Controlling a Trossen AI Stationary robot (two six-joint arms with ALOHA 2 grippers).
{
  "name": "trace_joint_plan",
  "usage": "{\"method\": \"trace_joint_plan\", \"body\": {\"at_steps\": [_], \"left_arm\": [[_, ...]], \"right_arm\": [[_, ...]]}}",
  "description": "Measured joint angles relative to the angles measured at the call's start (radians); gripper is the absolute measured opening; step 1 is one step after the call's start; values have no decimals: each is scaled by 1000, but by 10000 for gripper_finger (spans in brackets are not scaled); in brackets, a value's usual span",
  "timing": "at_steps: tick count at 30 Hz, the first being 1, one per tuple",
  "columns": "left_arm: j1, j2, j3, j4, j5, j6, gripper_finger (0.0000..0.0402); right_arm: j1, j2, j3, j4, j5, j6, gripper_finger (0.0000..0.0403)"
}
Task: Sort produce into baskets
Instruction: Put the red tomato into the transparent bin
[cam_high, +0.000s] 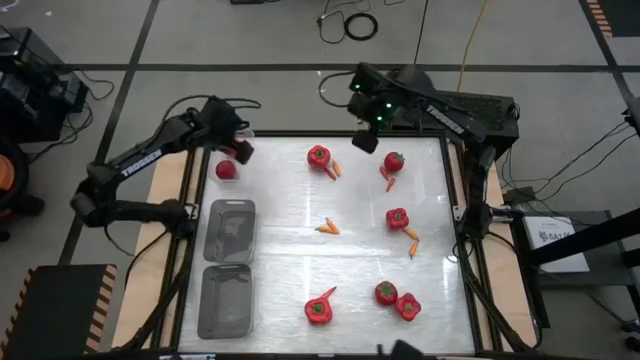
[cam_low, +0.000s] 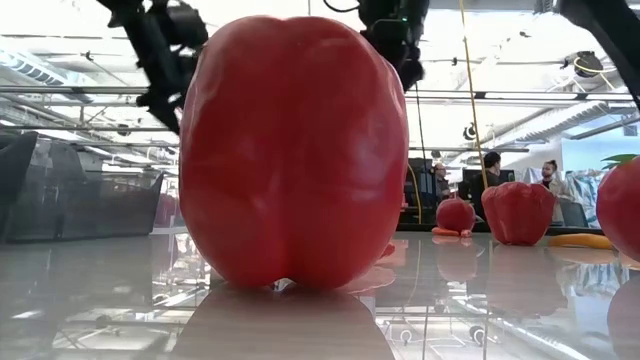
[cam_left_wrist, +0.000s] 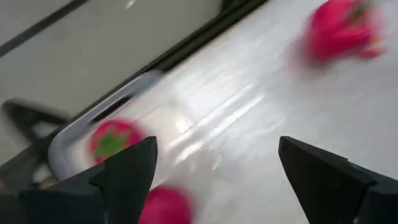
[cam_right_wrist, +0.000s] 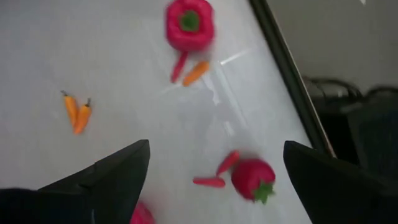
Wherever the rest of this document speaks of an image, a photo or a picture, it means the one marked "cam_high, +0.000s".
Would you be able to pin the white printed box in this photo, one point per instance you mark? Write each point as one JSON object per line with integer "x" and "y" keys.
{"x": 555, "y": 242}

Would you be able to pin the orange black round object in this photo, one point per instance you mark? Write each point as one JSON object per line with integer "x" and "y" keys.
{"x": 5, "y": 172}

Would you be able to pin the black power adapter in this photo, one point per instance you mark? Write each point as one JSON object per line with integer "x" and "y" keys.
{"x": 520, "y": 196}

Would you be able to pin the black equipment rack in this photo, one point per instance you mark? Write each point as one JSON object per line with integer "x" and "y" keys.
{"x": 35, "y": 85}

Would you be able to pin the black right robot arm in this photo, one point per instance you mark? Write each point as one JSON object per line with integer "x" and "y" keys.
{"x": 445, "y": 120}

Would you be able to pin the wooden side board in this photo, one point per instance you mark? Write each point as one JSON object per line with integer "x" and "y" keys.
{"x": 505, "y": 300}
{"x": 165, "y": 175}

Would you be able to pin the black mat striped edge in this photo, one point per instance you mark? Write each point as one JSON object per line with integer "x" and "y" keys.
{"x": 55, "y": 310}
{"x": 617, "y": 15}

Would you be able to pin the black aluminium table frame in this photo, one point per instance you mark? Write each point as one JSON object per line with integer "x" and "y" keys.
{"x": 325, "y": 133}

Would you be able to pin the clear plastic basket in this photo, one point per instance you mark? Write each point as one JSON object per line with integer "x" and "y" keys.
{"x": 248, "y": 181}

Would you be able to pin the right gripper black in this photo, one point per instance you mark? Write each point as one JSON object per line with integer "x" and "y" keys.
{"x": 371, "y": 112}

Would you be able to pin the black stand beam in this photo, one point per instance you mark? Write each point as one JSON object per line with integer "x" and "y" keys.
{"x": 585, "y": 241}

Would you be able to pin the red toy bell pepper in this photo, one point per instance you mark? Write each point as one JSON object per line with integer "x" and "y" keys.
{"x": 397, "y": 219}
{"x": 318, "y": 311}
{"x": 318, "y": 156}
{"x": 408, "y": 306}

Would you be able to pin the gray plastic basket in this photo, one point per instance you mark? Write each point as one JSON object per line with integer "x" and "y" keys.
{"x": 230, "y": 230}
{"x": 225, "y": 300}

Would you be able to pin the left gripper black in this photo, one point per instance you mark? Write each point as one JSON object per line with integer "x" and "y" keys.
{"x": 225, "y": 122}

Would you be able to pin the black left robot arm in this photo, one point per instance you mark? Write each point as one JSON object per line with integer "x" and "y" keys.
{"x": 142, "y": 162}

